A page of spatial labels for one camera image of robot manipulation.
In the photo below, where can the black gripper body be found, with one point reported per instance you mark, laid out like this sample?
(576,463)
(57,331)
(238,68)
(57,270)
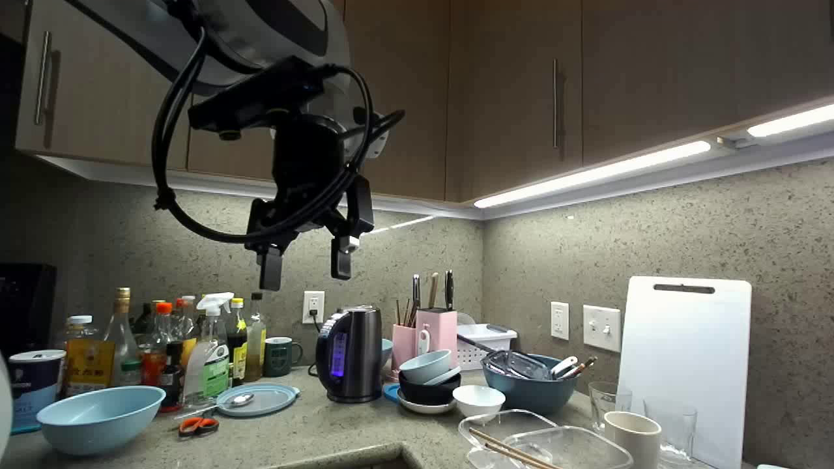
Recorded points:
(317,158)

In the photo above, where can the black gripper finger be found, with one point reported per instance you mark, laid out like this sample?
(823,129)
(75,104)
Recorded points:
(342,257)
(273,270)

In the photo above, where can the wooden chopstick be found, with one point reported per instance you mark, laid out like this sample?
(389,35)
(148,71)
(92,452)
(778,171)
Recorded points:
(488,454)
(503,450)

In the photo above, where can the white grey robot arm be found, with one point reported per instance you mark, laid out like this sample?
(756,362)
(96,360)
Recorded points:
(262,63)

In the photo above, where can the small white bowl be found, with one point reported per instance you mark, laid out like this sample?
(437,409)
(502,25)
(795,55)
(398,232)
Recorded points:
(477,399)

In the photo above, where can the stainless steel sink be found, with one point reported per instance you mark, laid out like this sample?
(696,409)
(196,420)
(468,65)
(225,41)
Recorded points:
(374,457)

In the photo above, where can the light blue bowl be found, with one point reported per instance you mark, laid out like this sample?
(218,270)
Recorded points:
(100,420)

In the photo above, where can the dark blue bowl with utensils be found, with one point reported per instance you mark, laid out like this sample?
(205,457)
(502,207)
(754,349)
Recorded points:
(541,397)

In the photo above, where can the yellow green bottle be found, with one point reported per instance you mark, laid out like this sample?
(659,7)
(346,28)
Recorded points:
(257,335)

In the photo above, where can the dark soy sauce bottle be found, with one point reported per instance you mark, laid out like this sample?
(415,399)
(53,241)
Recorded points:
(238,341)

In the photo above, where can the dark green mug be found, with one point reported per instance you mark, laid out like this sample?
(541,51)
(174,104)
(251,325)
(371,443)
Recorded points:
(283,353)

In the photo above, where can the black electric kettle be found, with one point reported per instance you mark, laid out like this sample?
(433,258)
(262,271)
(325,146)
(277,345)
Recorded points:
(351,357)

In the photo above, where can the pink utensil cup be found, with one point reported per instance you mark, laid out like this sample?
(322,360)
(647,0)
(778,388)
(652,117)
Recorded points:
(402,335)

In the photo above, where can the pink knife block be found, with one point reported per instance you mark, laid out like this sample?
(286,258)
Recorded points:
(437,319)

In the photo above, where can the light blue plate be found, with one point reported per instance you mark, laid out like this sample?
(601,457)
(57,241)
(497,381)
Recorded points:
(257,399)

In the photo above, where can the red cap sauce bottle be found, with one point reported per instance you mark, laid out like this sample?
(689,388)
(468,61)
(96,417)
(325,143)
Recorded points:
(154,345)

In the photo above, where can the stacked grey black bowls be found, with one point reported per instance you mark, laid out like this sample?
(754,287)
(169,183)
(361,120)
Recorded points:
(429,379)

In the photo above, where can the white dish rack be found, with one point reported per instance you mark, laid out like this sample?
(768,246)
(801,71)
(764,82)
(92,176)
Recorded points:
(477,340)

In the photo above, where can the tall glass oil bottle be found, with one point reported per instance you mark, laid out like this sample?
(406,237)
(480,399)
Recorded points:
(126,357)

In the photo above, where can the wooden upper cabinets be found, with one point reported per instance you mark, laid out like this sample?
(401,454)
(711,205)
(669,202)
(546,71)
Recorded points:
(497,93)

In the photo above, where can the yellow label jar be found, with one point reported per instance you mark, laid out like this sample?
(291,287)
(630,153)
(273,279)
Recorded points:
(89,357)

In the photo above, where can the black appliance at left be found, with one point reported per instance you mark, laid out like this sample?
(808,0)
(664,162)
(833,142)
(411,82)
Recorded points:
(27,295)

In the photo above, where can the clear plastic container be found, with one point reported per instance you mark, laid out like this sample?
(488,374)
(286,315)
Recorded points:
(576,450)
(507,427)

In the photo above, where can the white blue canister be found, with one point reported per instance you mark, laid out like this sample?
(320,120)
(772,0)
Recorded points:
(34,381)

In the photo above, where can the white mug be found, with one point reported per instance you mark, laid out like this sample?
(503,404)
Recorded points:
(638,433)

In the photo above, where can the white cutting board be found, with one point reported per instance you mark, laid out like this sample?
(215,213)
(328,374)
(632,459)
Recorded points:
(686,340)

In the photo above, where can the under cabinet light strip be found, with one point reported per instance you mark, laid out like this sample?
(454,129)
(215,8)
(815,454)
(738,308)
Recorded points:
(778,140)

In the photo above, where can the white wall outlet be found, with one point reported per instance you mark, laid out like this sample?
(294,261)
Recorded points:
(315,302)

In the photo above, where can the red handled scissors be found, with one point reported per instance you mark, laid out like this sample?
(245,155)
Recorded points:
(196,425)

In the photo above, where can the white outlet right wall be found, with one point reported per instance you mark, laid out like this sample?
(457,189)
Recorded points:
(560,321)

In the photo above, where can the white light switch plate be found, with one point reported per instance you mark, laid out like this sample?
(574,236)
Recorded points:
(604,326)

